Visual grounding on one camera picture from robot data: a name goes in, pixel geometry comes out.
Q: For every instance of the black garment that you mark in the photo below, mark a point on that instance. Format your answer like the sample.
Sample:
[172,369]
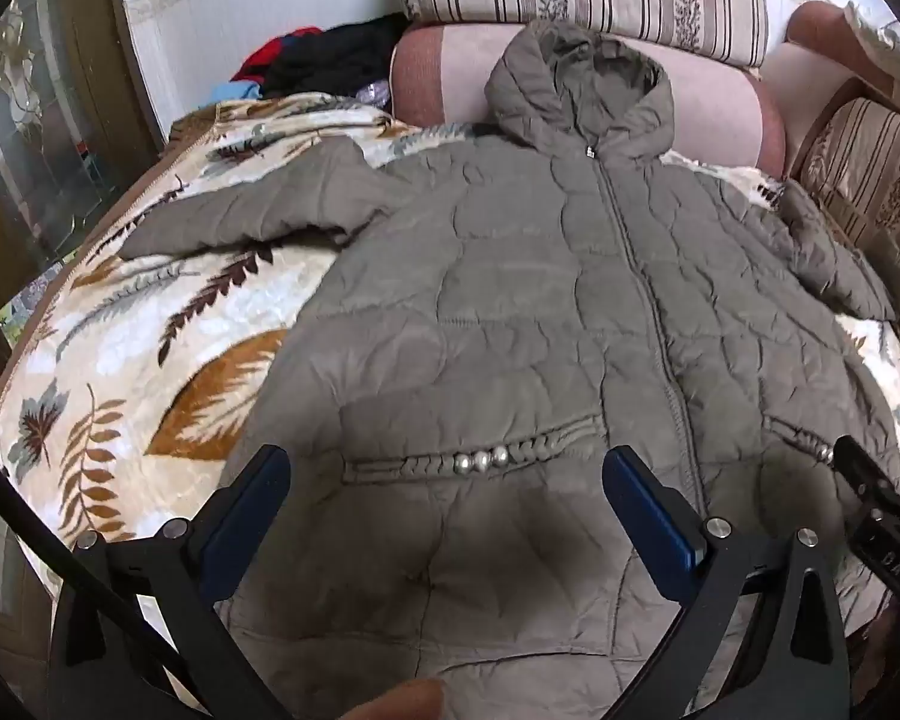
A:
[330,52]

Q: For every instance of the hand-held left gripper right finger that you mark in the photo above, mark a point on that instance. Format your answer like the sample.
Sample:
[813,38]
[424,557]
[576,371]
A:
[649,510]

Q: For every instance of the pink sofa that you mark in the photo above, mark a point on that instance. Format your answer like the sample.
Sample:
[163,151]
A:
[450,67]

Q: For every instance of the small striped floral cushion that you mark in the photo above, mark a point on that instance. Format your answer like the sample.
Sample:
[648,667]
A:
[870,165]

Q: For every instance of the crumpled silvery plastic bag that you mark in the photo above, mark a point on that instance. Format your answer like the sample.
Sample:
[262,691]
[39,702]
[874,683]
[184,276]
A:
[373,94]

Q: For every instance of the light blue garment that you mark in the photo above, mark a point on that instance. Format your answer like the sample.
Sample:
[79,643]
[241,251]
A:
[236,90]

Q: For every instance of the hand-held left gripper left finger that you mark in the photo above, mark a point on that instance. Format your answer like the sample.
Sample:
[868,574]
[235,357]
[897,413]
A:
[246,514]

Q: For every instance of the red garment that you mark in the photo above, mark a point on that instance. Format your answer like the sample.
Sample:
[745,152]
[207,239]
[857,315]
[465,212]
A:
[277,52]

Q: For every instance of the leaf print blanket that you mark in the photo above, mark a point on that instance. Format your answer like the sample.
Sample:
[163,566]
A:
[142,345]

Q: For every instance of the olive quilted hooded jacket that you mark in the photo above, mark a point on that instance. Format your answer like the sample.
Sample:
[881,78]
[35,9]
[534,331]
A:
[540,300]

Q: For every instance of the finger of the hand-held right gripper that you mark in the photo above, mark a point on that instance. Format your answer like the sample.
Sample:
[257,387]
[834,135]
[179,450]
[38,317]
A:
[866,469]

